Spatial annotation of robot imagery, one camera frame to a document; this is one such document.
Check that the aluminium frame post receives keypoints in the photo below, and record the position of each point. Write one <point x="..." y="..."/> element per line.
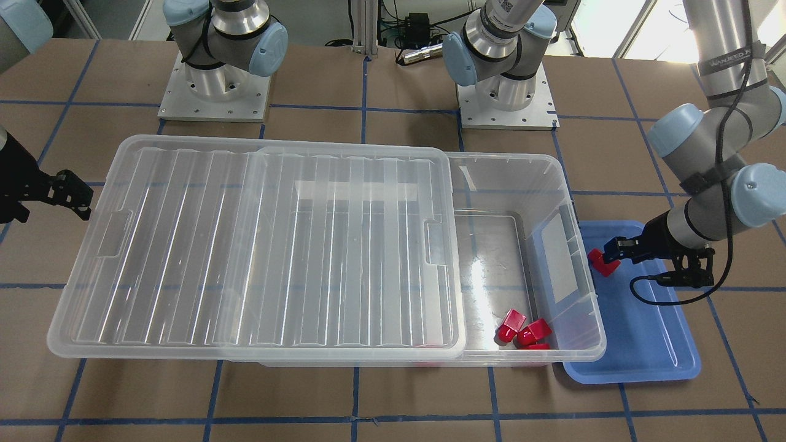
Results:
<point x="364" y="23"/>

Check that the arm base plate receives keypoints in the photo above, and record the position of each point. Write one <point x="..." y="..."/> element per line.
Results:
<point x="223" y="94"/>
<point x="500" y="103"/>

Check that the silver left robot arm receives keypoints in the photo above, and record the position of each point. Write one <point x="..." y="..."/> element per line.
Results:
<point x="728" y="196"/>

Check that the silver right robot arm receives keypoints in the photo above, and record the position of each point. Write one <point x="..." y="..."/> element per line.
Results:
<point x="210" y="34"/>

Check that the clear plastic storage box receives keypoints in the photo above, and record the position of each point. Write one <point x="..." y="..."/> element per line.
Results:
<point x="522" y="264"/>

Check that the red block tilted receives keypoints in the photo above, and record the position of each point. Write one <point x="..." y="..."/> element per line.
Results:
<point x="534" y="333"/>

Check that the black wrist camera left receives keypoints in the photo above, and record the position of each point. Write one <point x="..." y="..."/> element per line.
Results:
<point x="692" y="268"/>

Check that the silver metal cylinder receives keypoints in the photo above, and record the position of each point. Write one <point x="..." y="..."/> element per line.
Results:
<point x="419" y="55"/>

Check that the blue plastic tray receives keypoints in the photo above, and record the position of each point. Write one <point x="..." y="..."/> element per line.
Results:
<point x="644" y="343"/>

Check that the red block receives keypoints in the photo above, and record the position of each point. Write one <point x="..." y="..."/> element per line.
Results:
<point x="509" y="327"/>
<point x="598" y="263"/>
<point x="537" y="347"/>
<point x="534" y="333"/>

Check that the clear plastic box lid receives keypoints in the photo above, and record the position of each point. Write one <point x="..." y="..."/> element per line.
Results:
<point x="151" y="277"/>

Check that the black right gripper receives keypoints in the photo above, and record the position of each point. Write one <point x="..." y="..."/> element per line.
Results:
<point x="16" y="174"/>

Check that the red block top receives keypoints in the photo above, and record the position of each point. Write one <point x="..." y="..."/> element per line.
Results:
<point x="537" y="347"/>

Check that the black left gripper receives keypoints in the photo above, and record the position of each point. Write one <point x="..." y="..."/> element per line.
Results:
<point x="656" y="236"/>

